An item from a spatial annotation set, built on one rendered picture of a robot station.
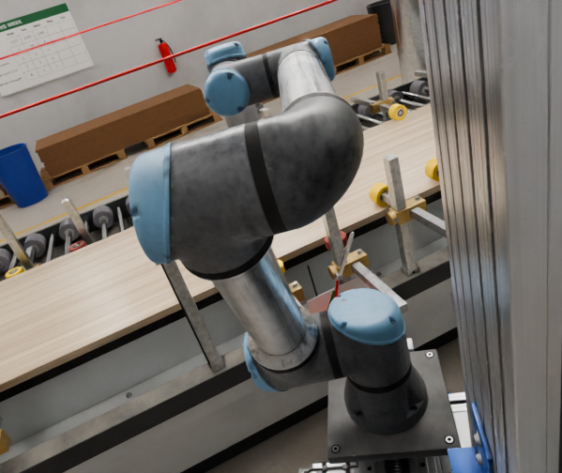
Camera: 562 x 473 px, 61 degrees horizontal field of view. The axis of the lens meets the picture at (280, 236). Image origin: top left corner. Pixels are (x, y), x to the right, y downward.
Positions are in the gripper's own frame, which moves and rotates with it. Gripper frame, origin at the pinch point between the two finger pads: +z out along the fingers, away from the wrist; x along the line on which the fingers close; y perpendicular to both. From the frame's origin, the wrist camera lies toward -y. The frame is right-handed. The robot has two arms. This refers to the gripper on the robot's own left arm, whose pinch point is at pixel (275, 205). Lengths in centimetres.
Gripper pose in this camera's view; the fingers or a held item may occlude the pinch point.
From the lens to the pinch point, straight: 106.9
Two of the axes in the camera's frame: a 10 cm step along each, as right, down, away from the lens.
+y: -1.0, 5.3, -8.5
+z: 2.7, 8.3, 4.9
